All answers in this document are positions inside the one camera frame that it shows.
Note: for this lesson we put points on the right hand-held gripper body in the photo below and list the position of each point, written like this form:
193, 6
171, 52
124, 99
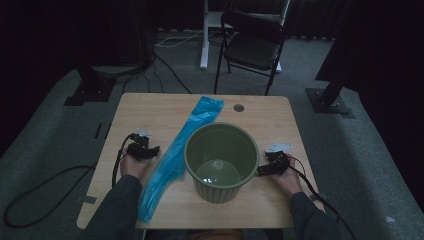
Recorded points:
279, 161

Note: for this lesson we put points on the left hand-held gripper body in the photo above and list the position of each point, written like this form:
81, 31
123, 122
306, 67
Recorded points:
140, 151

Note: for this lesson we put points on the blue plastic bag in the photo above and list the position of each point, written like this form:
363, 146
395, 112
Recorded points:
173, 156

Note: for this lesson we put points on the green plastic bin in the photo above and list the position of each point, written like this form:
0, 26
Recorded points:
220, 146

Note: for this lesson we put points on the person's left hand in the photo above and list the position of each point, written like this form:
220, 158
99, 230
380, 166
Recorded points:
133, 168

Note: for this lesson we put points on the person's right hand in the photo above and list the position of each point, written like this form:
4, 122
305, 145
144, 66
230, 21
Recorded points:
290, 181

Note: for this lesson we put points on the dark floor tape strip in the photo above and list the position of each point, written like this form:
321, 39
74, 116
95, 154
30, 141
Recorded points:
98, 130

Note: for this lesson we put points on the grey tape piece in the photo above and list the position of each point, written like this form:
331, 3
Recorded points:
90, 200
321, 196

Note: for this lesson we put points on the black slanted stand base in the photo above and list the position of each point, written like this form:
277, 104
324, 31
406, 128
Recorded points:
325, 103

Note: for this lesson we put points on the black square stand base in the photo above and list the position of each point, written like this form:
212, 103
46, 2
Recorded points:
90, 91

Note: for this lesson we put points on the grey round stand base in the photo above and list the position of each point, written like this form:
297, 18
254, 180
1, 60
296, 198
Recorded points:
113, 69

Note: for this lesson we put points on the black folding chair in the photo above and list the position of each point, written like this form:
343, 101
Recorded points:
253, 50

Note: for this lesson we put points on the white floor scrap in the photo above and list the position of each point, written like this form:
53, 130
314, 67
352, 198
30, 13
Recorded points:
390, 219

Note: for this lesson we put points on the dark curtain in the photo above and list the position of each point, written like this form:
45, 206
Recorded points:
383, 66

